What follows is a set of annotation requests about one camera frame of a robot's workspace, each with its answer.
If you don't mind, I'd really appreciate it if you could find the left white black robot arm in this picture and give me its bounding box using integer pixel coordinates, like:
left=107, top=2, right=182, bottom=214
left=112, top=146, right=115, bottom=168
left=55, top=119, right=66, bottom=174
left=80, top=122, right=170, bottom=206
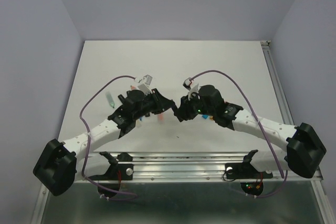
left=33, top=89, right=175, bottom=196

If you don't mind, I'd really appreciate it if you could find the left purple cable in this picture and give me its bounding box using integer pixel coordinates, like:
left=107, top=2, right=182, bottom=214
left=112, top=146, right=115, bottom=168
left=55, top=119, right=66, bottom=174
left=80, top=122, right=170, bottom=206
left=79, top=76, right=138, bottom=200

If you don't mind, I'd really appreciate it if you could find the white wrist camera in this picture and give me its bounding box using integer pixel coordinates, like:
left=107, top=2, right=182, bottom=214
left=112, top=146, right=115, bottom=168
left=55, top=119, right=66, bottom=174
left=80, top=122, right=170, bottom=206
left=183, top=78, right=199, bottom=100
left=134, top=74, right=153, bottom=95

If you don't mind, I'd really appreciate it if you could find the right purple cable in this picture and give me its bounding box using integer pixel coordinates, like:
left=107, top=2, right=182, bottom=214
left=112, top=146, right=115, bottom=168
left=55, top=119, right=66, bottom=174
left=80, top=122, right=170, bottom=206
left=188, top=70, right=289, bottom=200

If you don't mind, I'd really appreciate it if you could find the yellow clear highlighter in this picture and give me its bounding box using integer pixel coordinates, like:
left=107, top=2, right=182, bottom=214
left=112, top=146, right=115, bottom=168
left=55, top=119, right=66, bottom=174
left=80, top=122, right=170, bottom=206
left=135, top=120, right=142, bottom=128

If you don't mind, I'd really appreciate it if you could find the purple cap black highlighter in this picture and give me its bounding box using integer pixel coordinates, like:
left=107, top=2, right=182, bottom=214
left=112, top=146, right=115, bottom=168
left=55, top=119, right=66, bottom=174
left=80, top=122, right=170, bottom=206
left=171, top=105, right=178, bottom=116

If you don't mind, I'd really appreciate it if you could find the aluminium right side rail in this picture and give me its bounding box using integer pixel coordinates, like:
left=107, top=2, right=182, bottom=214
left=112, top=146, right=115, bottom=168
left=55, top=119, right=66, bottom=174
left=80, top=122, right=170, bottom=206
left=260, top=41, right=294, bottom=125

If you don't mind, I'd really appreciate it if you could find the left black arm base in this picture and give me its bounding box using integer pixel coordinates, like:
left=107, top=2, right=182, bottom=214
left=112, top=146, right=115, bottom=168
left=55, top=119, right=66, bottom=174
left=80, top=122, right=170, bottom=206
left=85, top=152, right=134, bottom=181

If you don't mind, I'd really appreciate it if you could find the orange black highlighter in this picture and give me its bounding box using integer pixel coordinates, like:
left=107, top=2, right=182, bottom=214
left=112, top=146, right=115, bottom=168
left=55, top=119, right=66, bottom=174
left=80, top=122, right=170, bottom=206
left=118, top=94, right=125, bottom=104

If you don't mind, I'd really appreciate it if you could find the purple cable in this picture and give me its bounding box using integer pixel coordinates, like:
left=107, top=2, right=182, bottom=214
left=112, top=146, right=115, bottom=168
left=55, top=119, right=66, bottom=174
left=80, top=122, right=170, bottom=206
left=188, top=70, right=289, bottom=200
left=79, top=76, right=138, bottom=200

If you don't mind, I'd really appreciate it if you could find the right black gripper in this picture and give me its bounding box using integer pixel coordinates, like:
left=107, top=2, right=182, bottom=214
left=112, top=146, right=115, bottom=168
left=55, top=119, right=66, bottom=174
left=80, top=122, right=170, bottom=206
left=173, top=91, right=215, bottom=121

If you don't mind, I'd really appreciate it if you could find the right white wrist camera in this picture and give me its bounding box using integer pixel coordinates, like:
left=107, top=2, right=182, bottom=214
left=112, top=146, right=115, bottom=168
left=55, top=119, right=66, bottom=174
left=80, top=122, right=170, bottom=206
left=183, top=78, right=199, bottom=100

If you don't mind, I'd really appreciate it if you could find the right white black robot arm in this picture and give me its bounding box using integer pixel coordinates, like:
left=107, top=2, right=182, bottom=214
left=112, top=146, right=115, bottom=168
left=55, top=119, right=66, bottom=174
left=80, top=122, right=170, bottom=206
left=173, top=85, right=327, bottom=179

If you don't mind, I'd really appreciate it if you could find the peach clear highlighter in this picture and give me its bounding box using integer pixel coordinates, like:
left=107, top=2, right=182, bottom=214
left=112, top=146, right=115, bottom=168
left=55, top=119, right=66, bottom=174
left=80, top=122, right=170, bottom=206
left=157, top=113, right=164, bottom=124

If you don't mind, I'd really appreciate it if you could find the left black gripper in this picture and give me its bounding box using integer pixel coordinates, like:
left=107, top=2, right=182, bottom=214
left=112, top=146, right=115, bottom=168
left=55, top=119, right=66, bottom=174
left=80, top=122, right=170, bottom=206
left=133, top=88, right=174, bottom=120

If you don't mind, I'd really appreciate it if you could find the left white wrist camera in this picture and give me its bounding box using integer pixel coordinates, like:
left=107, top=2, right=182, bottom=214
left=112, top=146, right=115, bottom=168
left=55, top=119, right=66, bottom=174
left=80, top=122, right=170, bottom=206
left=134, top=74, right=153, bottom=95

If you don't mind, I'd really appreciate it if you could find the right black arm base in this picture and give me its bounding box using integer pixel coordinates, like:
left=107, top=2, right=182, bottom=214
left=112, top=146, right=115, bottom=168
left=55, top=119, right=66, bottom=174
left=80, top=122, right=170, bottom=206
left=222, top=150, right=274, bottom=197

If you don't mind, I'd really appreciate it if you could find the aluminium front rail frame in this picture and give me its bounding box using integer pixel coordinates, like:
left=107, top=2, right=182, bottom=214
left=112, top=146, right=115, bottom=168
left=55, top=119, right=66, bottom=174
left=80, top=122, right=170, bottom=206
left=85, top=152, right=323, bottom=184

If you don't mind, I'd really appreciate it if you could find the mint green clear highlighter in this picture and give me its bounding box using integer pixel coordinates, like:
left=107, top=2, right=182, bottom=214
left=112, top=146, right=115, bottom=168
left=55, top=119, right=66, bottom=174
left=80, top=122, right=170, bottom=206
left=105, top=91, right=115, bottom=109

